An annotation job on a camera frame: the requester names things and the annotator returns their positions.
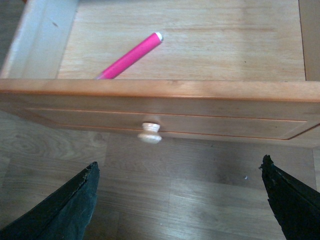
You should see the camera right gripper black right finger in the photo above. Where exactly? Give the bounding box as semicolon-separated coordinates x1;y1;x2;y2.
259;155;320;240

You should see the camera right gripper black left finger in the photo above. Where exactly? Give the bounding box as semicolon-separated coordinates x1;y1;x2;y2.
0;161;99;240

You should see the wooden drawer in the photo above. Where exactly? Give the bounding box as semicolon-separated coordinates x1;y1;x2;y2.
0;0;320;148

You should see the pink marker with clear cap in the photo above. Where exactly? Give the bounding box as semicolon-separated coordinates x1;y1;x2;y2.
96;32;164;80

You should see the light wooden drawer knob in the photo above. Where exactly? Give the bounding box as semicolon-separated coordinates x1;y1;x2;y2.
138;122;162;144

